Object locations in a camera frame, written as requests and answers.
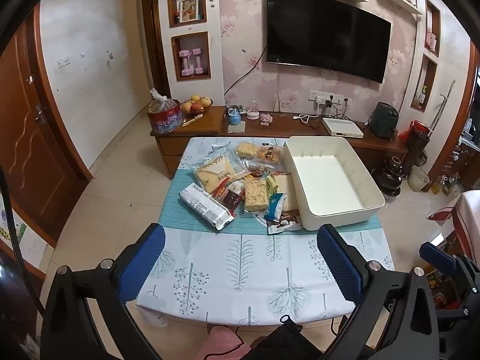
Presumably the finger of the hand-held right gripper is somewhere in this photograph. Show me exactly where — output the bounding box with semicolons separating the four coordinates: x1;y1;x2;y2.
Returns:
436;305;480;360
419;242;480;308

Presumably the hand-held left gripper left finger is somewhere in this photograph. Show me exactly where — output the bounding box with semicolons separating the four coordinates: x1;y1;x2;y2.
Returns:
40;223;166;360

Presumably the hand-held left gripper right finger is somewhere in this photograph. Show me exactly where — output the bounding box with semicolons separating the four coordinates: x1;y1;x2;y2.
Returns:
317;224;441;360

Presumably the brown white snack packet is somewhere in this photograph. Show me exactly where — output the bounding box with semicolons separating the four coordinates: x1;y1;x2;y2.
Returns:
267;212;304;236

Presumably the silver black biscuit packet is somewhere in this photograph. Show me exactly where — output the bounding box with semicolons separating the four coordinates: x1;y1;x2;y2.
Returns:
179;182;234;231

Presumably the white plastic storage box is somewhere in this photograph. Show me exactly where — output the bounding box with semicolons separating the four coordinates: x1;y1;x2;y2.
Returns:
282;136;386;231

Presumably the blue green snack packet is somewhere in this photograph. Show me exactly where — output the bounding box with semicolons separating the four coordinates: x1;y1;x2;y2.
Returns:
263;193;287;222

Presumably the beige cracker packet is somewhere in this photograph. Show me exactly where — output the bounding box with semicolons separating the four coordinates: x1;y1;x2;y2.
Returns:
270;172;299;212

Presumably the dark red snack packet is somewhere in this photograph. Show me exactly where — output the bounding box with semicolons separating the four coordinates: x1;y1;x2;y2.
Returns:
215;185;246;211

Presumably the clear rice cracker packet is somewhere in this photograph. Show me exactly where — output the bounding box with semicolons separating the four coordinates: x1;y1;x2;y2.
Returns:
243;177;271;214

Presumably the sliced bread packet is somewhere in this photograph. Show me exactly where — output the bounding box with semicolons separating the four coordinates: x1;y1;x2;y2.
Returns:
191;144;251;196

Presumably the clear red-topped dried fruit bag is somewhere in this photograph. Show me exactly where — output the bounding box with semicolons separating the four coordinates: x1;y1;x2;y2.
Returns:
247;163;271;178

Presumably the teal striped table runner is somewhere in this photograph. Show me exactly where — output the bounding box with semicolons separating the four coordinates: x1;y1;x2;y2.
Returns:
157;169;381;233

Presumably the white pot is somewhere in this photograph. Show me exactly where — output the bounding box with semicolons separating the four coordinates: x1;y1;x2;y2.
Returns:
407;166;431;193

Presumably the leaf print tablecloth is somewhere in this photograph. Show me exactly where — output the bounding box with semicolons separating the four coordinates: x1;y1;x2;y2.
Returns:
135;136;396;327

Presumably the black ceramic urn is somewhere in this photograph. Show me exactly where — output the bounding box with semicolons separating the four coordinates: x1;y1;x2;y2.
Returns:
377;156;407;197

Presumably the red black tall vase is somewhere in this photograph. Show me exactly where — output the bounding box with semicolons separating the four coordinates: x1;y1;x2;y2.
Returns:
403;120;431;156

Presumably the orange pastry packet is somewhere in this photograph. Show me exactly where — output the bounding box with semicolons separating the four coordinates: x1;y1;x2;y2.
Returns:
256;143;284;166

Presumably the white set-top box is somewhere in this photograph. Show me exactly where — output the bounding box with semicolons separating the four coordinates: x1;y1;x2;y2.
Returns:
322;117;364;138

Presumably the red gift box with bag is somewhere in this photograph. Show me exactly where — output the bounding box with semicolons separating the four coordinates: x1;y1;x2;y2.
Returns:
147;88;184;134

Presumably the dark green air fryer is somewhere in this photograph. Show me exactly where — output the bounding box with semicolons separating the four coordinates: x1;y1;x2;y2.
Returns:
369;102;400;138

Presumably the yellow cake packet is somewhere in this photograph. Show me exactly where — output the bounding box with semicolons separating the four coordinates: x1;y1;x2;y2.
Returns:
235;140;259;161

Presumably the wooden television cabinet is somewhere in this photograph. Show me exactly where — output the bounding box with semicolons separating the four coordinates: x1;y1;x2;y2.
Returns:
150;106;409;181

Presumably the wooden door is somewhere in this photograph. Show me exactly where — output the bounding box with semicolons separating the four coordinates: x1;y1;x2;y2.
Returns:
0;4;91;248

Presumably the metal rod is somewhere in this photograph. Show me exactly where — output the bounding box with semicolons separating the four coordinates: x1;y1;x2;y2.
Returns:
427;79;456;132

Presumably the bowl of fruit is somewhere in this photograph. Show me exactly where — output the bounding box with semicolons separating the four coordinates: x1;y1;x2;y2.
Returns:
181;95;214;116

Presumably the framed picture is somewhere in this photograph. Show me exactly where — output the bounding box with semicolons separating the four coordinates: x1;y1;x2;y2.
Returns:
178;0;199;23

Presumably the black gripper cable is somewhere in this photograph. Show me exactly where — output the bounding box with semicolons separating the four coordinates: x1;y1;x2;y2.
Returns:
0;165;42;331

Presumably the white wall socket strip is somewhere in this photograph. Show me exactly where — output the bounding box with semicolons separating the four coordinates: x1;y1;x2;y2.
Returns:
308;90;349;106

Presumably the black television cable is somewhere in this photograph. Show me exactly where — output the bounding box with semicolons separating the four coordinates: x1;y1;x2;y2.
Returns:
224;45;268;96

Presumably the wall television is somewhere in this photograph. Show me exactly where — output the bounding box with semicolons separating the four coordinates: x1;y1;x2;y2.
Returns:
265;0;392;85

